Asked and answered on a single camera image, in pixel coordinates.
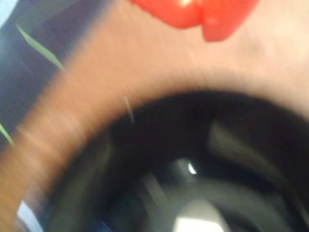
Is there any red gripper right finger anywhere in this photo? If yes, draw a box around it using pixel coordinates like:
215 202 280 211
201 0 260 43

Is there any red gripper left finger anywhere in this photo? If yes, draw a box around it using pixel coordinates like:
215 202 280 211
130 0 203 29

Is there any black glossy bowl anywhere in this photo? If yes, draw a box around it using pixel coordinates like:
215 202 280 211
45 90 309 232

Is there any black mat with yellow lines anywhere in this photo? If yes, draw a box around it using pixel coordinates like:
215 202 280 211
0 0 99 158

